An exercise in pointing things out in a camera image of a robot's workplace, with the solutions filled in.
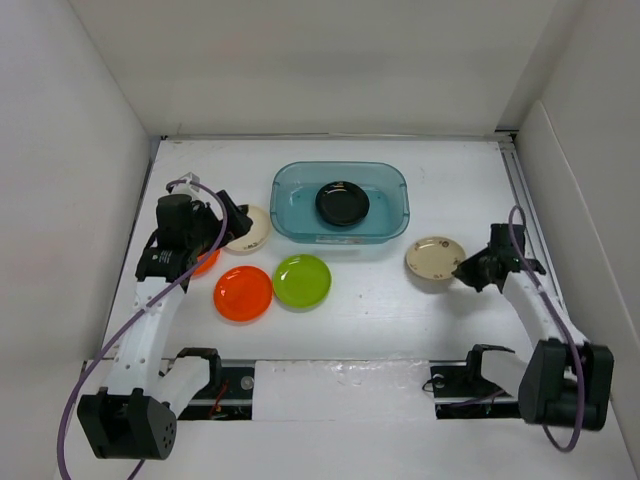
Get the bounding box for cream plate with dark mark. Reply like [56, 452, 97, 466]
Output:
[224, 204, 272, 255]

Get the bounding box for small orange plate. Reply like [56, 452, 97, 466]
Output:
[192, 250, 220, 278]

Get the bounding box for beige patterned plate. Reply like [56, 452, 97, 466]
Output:
[405, 236, 467, 281]

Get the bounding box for lime green plate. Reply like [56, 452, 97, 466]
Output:
[272, 254, 332, 310]

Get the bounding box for black plate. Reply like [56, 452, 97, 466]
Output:
[315, 181, 370, 227]

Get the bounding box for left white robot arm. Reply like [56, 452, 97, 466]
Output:
[77, 181, 252, 460]

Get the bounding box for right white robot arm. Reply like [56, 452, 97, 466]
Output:
[453, 223, 614, 431]

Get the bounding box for blue plastic bin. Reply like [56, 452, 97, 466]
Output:
[269, 161, 410, 245]

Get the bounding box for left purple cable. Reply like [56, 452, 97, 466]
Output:
[56, 179, 236, 480]

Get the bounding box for purple cable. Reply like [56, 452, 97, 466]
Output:
[507, 204, 586, 452]
[56, 179, 236, 480]

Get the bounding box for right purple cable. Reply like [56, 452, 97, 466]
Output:
[507, 204, 586, 452]

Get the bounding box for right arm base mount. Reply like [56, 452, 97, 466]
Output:
[422, 344, 521, 420]

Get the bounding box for right aluminium rail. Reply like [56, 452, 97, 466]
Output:
[495, 130, 566, 308]

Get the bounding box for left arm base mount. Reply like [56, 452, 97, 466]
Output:
[159, 347, 255, 421]

